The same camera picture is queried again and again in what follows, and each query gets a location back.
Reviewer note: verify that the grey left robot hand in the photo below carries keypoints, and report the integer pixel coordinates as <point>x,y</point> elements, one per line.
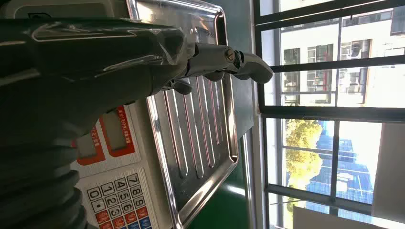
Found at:
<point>79,72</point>

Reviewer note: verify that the white electronic scale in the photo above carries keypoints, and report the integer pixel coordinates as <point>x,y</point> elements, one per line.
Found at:
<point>126,196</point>

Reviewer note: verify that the stainless steel scale tray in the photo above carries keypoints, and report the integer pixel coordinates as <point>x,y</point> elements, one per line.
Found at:
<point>196,139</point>

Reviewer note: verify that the yellow-green tree outside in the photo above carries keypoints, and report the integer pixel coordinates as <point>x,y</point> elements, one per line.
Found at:
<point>302,158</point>

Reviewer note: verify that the white building outside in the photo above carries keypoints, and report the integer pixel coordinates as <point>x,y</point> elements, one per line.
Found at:
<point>319,38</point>

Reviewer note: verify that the steel conveyor side rail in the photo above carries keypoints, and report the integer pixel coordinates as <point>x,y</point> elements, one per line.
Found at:
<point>250,177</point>

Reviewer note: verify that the black window frame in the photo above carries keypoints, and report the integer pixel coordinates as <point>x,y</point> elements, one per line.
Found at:
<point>332,113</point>

